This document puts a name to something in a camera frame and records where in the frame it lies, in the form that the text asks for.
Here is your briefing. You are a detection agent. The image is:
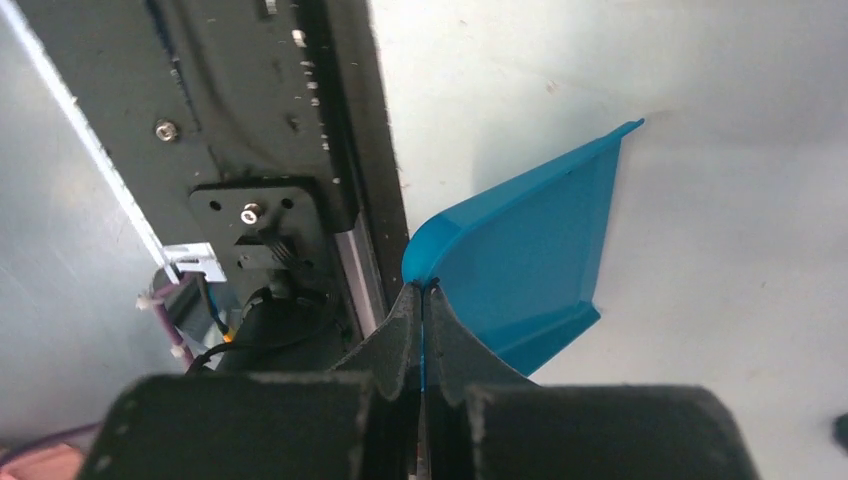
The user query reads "black mounting base plate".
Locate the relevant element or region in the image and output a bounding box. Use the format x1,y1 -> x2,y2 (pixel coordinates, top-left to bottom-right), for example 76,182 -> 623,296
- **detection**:
1,1 -> 408,335

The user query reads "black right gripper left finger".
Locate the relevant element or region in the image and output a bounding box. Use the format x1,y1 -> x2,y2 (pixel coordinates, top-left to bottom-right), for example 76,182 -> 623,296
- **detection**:
79,285 -> 421,479

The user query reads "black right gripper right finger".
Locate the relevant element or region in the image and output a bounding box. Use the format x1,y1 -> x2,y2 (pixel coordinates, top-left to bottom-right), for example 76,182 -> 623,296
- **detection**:
422,286 -> 758,479

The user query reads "blue dustpan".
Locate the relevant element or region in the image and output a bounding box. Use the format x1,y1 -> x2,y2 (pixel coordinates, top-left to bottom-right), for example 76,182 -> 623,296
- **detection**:
401,120 -> 639,375

